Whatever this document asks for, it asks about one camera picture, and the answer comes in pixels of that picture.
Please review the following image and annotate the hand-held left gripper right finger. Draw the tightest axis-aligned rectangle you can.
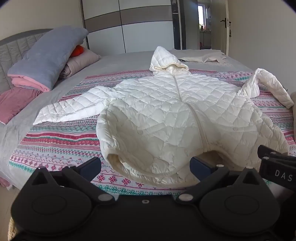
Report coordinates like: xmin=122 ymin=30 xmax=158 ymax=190
xmin=177 ymin=156 xmax=263 ymax=206

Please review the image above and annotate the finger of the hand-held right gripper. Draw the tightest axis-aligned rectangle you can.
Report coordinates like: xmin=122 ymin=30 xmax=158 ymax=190
xmin=257 ymin=145 xmax=292 ymax=160

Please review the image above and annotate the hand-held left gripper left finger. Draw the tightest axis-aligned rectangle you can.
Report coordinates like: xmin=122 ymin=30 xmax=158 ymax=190
xmin=31 ymin=157 xmax=116 ymax=205

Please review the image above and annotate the white quilted hooded jacket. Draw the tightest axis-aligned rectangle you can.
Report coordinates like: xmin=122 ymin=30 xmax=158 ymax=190
xmin=33 ymin=46 xmax=295 ymax=186

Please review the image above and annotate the striped patterned blanket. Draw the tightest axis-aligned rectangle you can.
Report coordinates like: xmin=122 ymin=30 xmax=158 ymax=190
xmin=8 ymin=68 xmax=296 ymax=195

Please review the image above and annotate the dark pink pillow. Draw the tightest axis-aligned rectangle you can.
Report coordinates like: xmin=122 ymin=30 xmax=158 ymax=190
xmin=0 ymin=88 xmax=44 ymax=126

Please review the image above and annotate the beige pillow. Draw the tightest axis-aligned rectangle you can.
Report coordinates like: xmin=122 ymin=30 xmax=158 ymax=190
xmin=59 ymin=49 xmax=101 ymax=80

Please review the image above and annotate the bed with grey sheet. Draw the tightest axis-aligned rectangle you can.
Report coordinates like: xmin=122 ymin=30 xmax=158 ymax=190
xmin=0 ymin=47 xmax=296 ymax=195

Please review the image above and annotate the pink folded blanket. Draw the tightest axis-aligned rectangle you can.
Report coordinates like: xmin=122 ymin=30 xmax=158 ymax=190
xmin=8 ymin=74 xmax=51 ymax=92

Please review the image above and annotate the white folded cloth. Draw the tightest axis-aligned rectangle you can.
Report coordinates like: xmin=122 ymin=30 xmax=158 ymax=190
xmin=178 ymin=49 xmax=228 ymax=64

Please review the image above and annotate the red orange cushion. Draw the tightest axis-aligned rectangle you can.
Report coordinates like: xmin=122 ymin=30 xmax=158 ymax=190
xmin=70 ymin=45 xmax=83 ymax=57

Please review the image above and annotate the white room door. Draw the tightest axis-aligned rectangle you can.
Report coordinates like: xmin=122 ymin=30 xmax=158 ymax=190
xmin=210 ymin=0 xmax=229 ymax=55

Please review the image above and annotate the grey padded headboard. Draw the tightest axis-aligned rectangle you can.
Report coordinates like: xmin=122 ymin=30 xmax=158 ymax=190
xmin=0 ymin=28 xmax=55 ymax=93

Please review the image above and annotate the white and grey wardrobe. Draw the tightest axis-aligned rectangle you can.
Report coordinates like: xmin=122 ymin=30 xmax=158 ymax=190
xmin=81 ymin=0 xmax=183 ymax=56

